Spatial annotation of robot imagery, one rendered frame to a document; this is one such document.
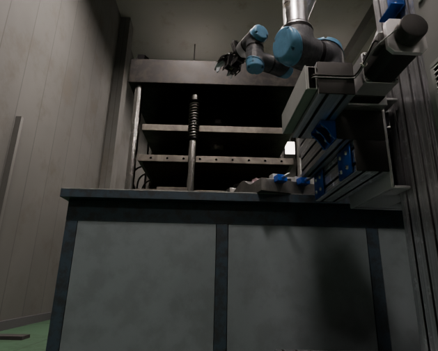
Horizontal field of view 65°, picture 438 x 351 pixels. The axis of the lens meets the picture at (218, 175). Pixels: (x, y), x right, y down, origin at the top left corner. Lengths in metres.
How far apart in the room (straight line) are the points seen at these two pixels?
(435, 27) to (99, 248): 1.33
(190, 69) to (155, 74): 0.26
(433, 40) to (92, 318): 1.42
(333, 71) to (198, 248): 0.89
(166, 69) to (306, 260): 1.74
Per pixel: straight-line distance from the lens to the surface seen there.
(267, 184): 1.45
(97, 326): 1.54
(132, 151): 2.45
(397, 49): 0.86
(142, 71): 2.69
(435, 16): 0.98
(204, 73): 2.64
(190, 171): 2.36
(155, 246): 1.49
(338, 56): 1.33
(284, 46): 1.24
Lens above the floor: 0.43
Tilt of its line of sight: 17 degrees up
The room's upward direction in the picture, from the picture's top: 1 degrees clockwise
